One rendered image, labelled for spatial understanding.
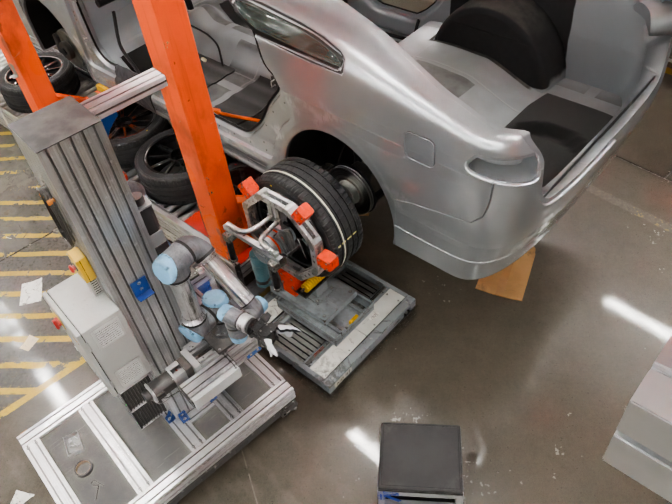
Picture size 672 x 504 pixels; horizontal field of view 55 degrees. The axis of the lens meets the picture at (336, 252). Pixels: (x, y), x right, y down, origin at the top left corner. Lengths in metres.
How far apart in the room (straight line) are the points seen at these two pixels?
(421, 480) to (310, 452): 0.74
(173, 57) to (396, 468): 2.16
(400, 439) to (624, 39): 2.64
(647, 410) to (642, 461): 0.07
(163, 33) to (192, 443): 2.03
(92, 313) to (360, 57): 1.62
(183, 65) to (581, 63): 2.52
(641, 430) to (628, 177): 4.77
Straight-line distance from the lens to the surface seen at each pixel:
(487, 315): 4.16
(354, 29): 3.11
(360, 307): 3.95
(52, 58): 6.59
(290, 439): 3.72
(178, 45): 3.09
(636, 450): 0.59
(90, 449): 3.78
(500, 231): 3.04
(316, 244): 3.25
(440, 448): 3.27
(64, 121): 2.50
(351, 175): 3.58
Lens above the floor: 3.27
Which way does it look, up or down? 46 degrees down
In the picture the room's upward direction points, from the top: 7 degrees counter-clockwise
